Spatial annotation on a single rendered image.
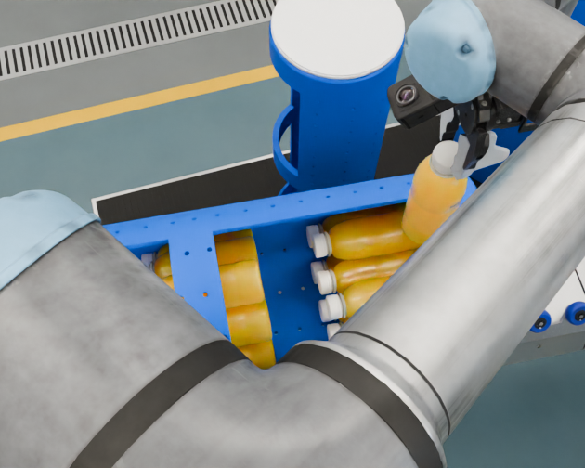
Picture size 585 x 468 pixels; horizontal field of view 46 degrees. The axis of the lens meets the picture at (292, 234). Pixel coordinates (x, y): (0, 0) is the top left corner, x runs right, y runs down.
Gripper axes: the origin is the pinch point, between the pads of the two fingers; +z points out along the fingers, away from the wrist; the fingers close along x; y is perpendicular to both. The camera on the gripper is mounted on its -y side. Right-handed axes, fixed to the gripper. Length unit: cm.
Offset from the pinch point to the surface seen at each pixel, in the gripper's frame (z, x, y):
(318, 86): 42, 46, -5
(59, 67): 142, 149, -80
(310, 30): 39, 57, -4
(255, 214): 20.9, 7.6, -23.1
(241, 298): 26.6, -2.9, -27.2
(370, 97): 48, 45, 7
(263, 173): 127, 79, -13
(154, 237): 20.3, 6.5, -38.2
